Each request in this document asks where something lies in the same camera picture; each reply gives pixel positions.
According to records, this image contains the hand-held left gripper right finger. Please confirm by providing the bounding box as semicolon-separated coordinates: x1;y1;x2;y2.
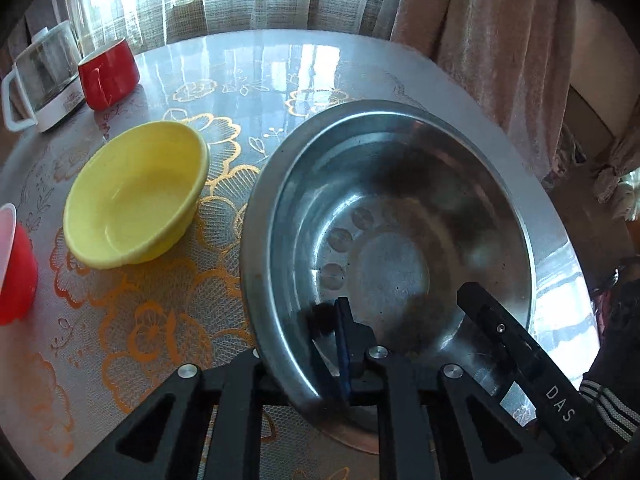
311;296;576;480

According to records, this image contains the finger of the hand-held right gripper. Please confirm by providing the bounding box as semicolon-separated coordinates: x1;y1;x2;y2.
456;281;543;386

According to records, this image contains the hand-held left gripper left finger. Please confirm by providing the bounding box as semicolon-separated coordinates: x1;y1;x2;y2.
65;349;301;480

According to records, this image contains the stainless steel bowl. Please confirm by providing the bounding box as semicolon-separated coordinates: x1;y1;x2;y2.
239;99;571;453

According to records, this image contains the yellow plastic bowl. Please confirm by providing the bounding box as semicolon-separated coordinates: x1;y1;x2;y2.
63;121;210;267

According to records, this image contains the red plastic bowl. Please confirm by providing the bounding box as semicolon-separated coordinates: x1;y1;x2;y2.
0;203;39;326

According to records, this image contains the person's right forearm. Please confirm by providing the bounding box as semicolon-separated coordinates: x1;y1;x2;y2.
579;255;640;461

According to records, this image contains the gold floral lace table mat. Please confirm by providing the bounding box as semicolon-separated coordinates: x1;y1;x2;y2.
0;77;426;480

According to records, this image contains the floral cushion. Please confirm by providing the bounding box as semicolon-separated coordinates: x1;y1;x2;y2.
542;124;588;192

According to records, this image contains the pink side window curtain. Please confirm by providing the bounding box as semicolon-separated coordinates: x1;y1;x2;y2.
597;120;640;201

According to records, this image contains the red mug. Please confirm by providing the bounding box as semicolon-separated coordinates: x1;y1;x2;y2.
77;38;141;111

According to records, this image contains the white glass kettle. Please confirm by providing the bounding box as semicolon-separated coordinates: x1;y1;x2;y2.
1;20;87;133

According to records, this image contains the wooden chair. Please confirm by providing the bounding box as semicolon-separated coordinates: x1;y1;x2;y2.
165;0;207;43

